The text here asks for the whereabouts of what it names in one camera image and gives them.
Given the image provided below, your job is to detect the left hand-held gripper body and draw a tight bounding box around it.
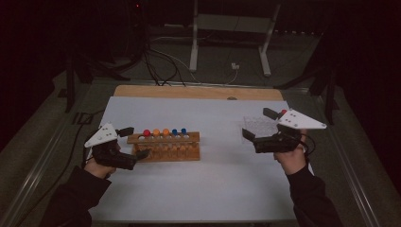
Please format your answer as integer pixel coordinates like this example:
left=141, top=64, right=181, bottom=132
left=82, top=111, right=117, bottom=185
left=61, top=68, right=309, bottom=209
left=83, top=122, right=139, bottom=171

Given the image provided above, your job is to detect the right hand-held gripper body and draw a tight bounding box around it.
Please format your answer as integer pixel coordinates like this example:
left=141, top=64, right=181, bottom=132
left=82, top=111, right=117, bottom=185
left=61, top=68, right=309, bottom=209
left=253, top=108, right=328, bottom=154

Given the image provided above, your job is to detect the clear plastic test tube rack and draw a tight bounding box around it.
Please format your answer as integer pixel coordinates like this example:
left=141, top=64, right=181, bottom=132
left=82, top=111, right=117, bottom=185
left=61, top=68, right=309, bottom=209
left=242, top=115, right=282, bottom=145

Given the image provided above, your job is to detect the wooden test tube rack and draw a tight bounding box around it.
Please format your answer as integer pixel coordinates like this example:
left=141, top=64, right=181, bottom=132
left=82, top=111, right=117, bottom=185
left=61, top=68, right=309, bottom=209
left=126, top=131, right=201, bottom=163

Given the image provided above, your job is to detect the person's left hand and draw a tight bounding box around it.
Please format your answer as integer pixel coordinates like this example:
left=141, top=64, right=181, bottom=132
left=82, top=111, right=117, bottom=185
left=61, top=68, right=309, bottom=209
left=84, top=157, right=117, bottom=180

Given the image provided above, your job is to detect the person's right hand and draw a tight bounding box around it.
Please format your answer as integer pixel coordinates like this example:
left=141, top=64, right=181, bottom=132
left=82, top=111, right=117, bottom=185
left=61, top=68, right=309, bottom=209
left=273, top=129, right=308, bottom=176

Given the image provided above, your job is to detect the black tripod stand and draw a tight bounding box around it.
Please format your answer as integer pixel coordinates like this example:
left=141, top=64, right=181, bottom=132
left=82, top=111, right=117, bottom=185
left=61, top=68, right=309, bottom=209
left=273, top=31, right=340, bottom=126

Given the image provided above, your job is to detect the white table mat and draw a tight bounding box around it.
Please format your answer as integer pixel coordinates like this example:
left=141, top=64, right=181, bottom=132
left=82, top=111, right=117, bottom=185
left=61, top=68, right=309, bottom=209
left=65, top=96, right=331, bottom=221

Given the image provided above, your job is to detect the white metal stand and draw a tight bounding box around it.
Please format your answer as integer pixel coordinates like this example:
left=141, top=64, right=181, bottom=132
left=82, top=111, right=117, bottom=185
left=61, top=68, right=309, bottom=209
left=188, top=0, right=282, bottom=78

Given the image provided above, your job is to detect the left hand-held gripper cable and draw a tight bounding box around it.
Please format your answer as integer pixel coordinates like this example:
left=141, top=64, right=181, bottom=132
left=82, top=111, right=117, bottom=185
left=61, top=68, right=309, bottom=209
left=81, top=131, right=96, bottom=168

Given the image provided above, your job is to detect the hand-held gripper cable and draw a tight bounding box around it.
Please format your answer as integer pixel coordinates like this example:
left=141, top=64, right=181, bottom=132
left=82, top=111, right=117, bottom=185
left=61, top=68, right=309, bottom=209
left=301, top=133, right=316, bottom=157
left=81, top=131, right=96, bottom=168

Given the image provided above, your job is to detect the right hand-held gripper cable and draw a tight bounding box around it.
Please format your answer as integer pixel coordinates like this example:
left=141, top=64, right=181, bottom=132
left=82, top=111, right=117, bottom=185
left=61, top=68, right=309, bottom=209
left=301, top=133, right=316, bottom=157

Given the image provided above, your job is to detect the black floor cable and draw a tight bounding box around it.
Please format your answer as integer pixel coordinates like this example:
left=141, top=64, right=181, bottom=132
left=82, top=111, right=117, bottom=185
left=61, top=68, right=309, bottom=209
left=15, top=108, right=107, bottom=227

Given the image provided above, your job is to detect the white cable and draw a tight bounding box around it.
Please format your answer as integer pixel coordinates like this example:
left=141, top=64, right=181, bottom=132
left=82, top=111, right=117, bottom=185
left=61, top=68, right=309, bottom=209
left=150, top=36, right=240, bottom=85

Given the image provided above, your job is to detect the bundle of black cables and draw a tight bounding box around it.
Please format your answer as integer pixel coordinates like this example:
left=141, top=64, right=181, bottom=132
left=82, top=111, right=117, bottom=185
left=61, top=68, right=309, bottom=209
left=143, top=41, right=187, bottom=87

